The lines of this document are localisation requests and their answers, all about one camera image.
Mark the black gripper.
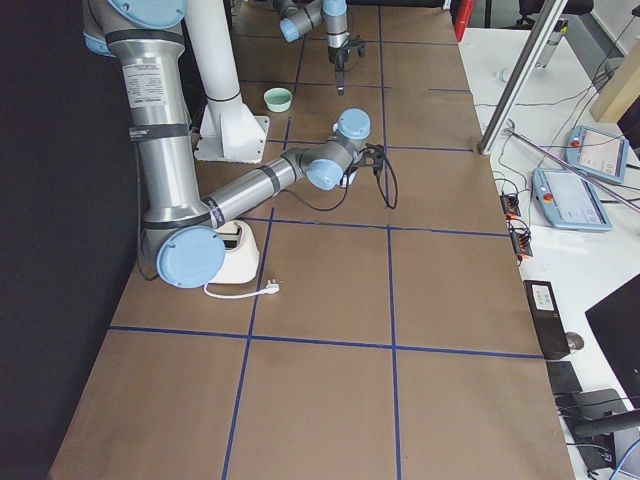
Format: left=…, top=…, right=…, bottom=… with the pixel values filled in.
left=328, top=46, right=349, bottom=95
left=340, top=168, right=357, bottom=187

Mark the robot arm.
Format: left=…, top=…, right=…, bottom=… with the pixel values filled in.
left=82, top=1, right=371, bottom=289
left=268, top=0, right=350, bottom=96

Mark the green bowl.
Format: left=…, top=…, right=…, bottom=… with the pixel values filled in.
left=263, top=87, right=293, bottom=113

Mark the white toaster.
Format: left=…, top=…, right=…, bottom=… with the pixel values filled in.
left=211, top=220, right=259, bottom=284

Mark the orange black power strip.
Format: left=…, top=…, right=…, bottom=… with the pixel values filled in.
left=500, top=193, right=533, bottom=263

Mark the near teach pendant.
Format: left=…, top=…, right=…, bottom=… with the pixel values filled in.
left=532, top=168, right=612, bottom=232

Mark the teach pendant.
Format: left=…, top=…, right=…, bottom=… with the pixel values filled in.
left=565, top=125, right=630, bottom=184
left=532, top=168, right=612, bottom=232

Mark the black box with label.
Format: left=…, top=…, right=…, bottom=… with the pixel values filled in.
left=523, top=280, right=570, bottom=360

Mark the far teach pendant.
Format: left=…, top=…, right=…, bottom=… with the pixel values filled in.
left=565, top=125, right=630, bottom=184

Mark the black monitor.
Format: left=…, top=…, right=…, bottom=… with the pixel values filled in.
left=586, top=279, right=639, bottom=407

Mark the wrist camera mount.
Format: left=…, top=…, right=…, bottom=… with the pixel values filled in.
left=344, top=35, right=366, bottom=58
left=353, top=143, right=387, bottom=177

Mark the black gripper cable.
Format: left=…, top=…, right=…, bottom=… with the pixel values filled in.
left=279, top=144, right=400, bottom=212

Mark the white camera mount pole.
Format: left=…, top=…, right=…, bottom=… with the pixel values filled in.
left=184, top=0, right=269, bottom=164

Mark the white power cord with plug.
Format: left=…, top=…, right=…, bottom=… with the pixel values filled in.
left=203, top=277, right=282, bottom=301

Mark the aluminium frame post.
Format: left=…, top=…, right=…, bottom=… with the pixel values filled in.
left=478, top=0, right=567, bottom=155

